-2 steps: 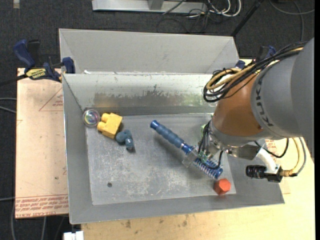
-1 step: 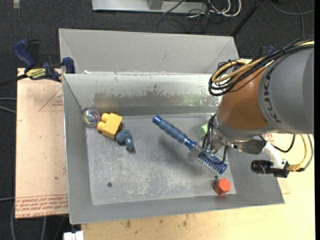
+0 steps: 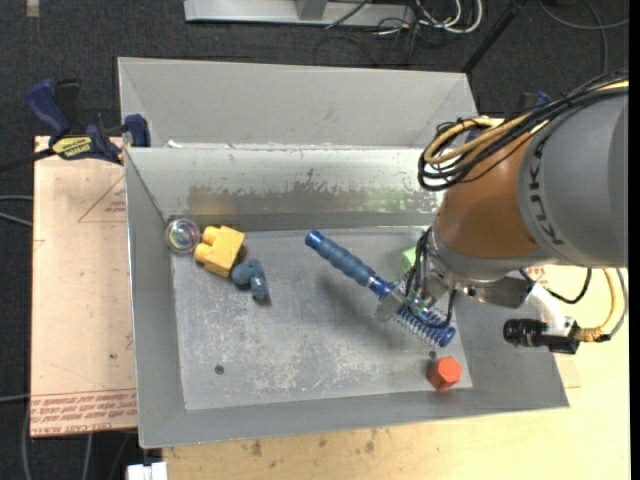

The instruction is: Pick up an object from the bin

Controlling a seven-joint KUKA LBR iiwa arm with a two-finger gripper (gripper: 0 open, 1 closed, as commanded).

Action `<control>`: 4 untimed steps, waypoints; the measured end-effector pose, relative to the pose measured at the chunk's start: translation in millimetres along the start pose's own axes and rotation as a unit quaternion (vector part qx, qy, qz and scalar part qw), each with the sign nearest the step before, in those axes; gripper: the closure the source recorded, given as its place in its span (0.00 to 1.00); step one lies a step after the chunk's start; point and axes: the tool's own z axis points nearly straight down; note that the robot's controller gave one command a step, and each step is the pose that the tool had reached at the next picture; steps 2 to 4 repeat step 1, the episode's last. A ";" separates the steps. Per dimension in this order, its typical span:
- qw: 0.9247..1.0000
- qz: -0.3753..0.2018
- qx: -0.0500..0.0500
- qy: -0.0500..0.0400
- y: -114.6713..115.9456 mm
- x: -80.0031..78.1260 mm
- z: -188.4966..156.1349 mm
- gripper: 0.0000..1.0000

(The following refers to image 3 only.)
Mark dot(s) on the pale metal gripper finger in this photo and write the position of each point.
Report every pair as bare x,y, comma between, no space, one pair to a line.
389,308
403,287

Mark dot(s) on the light green block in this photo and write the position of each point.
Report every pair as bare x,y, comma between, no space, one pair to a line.
408,258

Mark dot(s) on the orange hexagonal block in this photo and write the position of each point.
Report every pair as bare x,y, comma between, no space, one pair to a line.
444,373

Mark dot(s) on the grey metal bin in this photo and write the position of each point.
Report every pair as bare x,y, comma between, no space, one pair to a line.
300,328

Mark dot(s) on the blue-green toy figure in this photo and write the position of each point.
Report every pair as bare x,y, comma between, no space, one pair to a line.
247,274

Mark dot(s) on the yellow toy brick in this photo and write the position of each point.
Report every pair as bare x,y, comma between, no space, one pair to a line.
222,250

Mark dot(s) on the iridescent clear ball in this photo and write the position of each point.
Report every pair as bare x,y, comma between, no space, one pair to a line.
182,235

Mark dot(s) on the brown cardboard board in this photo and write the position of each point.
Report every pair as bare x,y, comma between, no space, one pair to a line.
80,288

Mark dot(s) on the black cylinder on white bracket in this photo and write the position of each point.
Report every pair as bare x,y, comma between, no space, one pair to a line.
545,335

